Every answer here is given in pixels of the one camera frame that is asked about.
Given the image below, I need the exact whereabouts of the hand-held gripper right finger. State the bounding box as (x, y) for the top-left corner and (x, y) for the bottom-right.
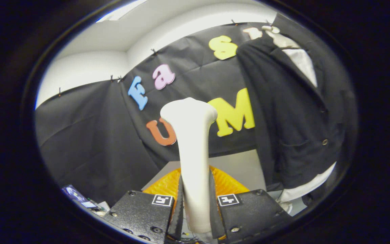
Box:
(210, 166), (292, 241)

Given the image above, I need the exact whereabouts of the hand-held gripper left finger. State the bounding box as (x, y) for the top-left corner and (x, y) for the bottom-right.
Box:
(102, 168), (185, 244)

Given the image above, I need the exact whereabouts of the black blazer jacket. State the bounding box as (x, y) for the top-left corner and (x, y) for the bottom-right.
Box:
(236, 14), (358, 207)

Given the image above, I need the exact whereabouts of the blue screened device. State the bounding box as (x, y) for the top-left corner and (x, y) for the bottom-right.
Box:
(62, 185), (98, 209)

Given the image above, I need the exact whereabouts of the black backdrop cloth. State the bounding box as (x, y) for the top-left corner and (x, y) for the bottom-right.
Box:
(35, 22), (283, 207)

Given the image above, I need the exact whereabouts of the grey cabinet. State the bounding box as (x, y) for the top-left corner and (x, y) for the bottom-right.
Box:
(141, 149), (266, 192)

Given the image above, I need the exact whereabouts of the white garment steamer head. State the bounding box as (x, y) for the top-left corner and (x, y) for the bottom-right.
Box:
(160, 97), (218, 234)

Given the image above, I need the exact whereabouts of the white mannequin torso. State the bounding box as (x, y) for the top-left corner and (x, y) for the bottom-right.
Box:
(262, 25), (337, 205)

